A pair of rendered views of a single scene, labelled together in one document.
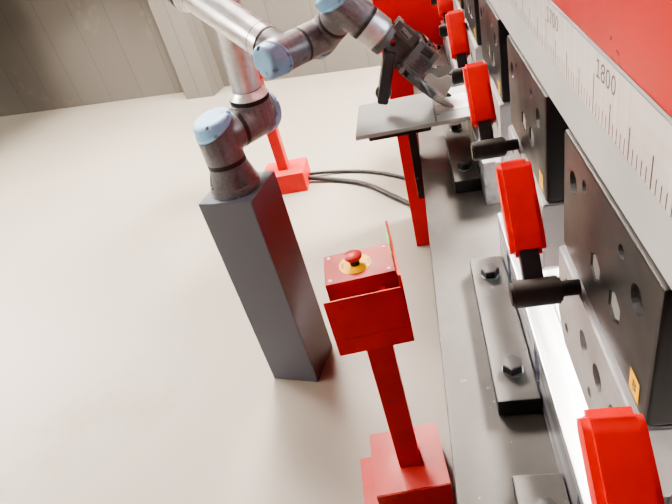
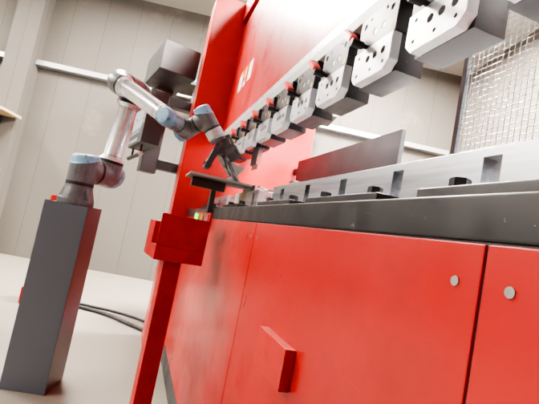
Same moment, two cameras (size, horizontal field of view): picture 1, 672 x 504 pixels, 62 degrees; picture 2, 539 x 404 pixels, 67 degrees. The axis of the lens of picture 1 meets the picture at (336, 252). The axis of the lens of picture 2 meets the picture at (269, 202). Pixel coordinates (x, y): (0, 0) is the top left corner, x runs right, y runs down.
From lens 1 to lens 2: 0.93 m
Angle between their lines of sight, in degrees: 49
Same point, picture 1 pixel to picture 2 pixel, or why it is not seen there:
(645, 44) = not seen: outside the picture
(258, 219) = (85, 222)
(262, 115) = (115, 172)
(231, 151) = (91, 175)
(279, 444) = not seen: outside the picture
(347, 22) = (207, 122)
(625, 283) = (389, 10)
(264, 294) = (50, 287)
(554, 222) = (346, 70)
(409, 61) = (227, 151)
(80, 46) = not seen: outside the picture
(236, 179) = (83, 194)
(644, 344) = (395, 10)
